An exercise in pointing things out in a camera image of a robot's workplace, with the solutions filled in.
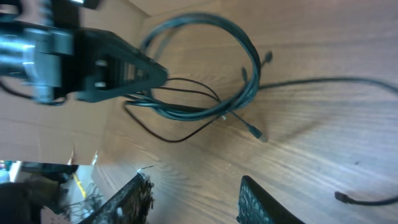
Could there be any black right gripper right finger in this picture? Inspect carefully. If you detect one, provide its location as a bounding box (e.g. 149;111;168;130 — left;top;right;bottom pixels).
236;175;304;224

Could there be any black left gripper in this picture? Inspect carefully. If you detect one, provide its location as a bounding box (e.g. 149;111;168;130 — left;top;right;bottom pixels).
22;24;168;105

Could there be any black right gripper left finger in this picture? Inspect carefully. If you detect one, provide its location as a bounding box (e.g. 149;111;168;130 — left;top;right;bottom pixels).
79;172;154;224

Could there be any black cable bundle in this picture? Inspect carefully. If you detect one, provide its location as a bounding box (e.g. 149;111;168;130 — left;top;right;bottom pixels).
123;12;398;207

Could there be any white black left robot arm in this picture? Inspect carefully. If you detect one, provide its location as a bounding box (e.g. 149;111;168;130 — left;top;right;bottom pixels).
1;0;168;106

